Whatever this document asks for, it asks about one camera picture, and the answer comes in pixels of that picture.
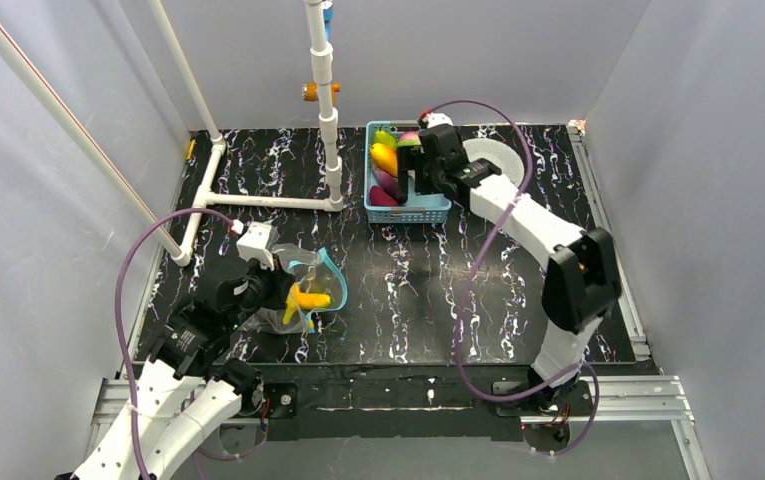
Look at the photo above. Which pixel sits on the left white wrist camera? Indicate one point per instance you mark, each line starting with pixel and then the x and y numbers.
pixel 255 244

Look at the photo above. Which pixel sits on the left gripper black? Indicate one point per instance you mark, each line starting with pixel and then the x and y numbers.
pixel 275 286

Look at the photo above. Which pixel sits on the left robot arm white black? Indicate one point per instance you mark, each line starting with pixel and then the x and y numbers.
pixel 184 393

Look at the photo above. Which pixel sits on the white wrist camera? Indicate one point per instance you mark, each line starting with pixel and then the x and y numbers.
pixel 433 119
pixel 255 244

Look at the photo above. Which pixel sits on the pink toy peach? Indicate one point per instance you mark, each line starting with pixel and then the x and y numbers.
pixel 408 139

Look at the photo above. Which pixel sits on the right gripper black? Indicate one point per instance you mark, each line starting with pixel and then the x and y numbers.
pixel 415 169

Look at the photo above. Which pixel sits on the dark purple toy eggplant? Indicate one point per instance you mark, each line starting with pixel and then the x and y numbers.
pixel 387 182

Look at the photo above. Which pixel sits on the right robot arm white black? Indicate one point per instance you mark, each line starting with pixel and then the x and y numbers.
pixel 581 276

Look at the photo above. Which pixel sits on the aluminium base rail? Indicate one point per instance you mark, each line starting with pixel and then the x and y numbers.
pixel 423 407

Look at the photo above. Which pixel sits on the clear zip top bag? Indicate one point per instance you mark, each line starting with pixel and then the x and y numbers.
pixel 305 283

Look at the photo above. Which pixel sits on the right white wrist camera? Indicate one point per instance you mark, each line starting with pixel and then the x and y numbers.
pixel 433 119

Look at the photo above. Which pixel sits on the orange yellow toy mango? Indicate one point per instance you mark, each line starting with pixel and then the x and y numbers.
pixel 385 158

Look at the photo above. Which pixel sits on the blue plastic basket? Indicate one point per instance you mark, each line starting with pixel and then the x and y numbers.
pixel 387 199

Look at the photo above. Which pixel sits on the yellow toy banana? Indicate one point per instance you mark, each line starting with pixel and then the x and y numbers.
pixel 300 304

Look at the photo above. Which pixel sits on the white PVC pipe frame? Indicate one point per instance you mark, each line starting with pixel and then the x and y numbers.
pixel 320 90

